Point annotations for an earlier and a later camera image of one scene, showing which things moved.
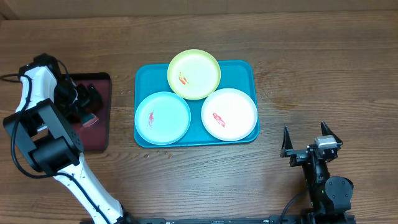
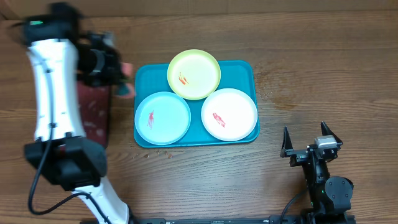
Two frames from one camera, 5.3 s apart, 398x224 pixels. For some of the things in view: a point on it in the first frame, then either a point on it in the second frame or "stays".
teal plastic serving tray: [239, 75] stays
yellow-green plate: [193, 74] stays
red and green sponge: [88, 120] to [125, 88]
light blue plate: [161, 118] stays
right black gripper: [297, 155] stays
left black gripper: [86, 97] to [112, 78]
